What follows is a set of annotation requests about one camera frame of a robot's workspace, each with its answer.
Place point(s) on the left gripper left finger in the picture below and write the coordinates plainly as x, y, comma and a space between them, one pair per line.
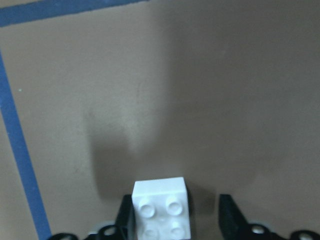
124, 226

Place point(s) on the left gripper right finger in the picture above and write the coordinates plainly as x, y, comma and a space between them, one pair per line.
234, 226

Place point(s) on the white block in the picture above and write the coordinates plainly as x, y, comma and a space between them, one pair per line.
161, 209

